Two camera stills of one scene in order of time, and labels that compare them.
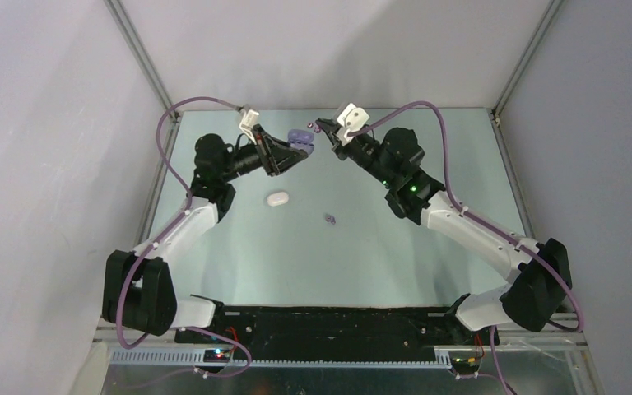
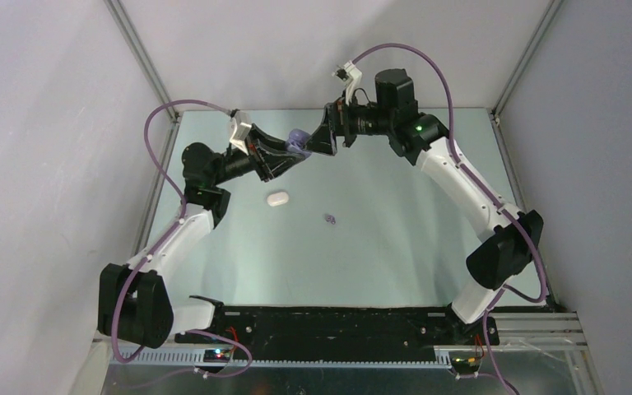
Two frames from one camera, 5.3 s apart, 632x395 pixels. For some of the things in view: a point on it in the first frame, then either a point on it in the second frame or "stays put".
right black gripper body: (360, 149) to (355, 118)
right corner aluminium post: (550, 13) stays put
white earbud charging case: (277, 198) stays put
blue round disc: (301, 139) stays put
